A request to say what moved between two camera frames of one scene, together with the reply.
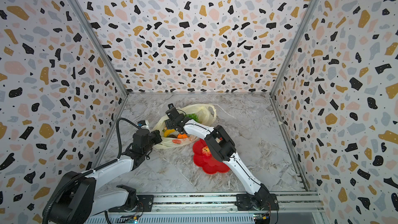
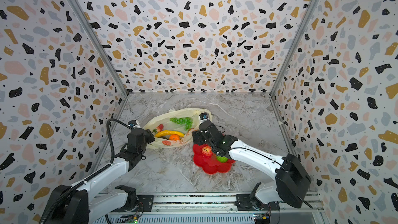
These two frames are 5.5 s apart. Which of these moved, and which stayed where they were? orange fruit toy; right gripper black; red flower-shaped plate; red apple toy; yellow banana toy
Moved: orange fruit toy; right gripper black
Stayed: yellow banana toy; red apple toy; red flower-shaped plate
